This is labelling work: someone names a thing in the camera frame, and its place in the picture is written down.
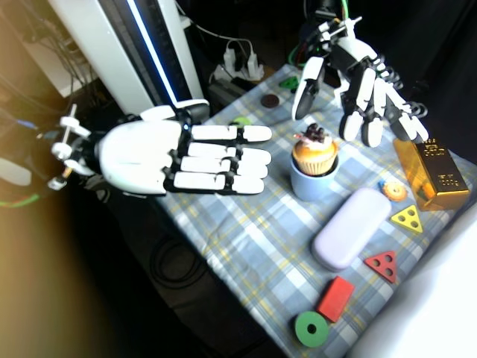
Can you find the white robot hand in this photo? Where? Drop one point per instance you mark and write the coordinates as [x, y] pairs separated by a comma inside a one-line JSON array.
[[138, 156], [359, 52]]

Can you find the cupcake with dark grapes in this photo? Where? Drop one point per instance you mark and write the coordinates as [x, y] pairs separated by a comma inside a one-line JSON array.
[[315, 156]]

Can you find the blue plastic cup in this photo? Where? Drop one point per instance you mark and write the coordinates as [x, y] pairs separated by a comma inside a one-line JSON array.
[[309, 188]]

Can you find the green triangle block with holes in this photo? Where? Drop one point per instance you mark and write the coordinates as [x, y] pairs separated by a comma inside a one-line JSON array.
[[290, 83]]

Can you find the chocolate sandwich cookie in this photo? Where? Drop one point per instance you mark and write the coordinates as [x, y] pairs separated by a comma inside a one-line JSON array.
[[270, 100]]

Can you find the white robot body column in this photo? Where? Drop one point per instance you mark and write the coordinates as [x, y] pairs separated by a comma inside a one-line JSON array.
[[112, 56]]

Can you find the green sandwich cookie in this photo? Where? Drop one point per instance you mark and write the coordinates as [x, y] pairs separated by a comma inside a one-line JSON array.
[[241, 120]]

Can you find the white power strip with plugs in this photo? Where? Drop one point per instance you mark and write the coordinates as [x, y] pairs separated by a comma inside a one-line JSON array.
[[242, 67]]

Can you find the blue triangle block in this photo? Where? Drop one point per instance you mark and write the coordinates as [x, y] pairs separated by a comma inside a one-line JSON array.
[[381, 185]]

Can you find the gold bar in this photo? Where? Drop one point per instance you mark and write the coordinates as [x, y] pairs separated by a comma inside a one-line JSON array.
[[436, 171]]

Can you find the blue plaid tablecloth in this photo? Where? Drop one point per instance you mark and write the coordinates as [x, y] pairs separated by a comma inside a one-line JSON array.
[[261, 238]]

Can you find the round flower biscuit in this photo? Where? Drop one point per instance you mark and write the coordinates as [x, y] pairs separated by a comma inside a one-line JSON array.
[[400, 195]]

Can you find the yellow triangle block with holes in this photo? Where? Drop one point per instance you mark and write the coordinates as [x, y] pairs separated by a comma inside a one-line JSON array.
[[408, 218]]

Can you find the lilac glasses case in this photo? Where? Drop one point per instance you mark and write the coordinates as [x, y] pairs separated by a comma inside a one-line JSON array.
[[350, 227]]

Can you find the red triangle block with holes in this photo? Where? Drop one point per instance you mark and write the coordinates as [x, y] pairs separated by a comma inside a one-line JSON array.
[[384, 264]]

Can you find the red rectangular block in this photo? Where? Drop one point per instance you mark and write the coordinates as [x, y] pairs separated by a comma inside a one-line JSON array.
[[335, 298]]

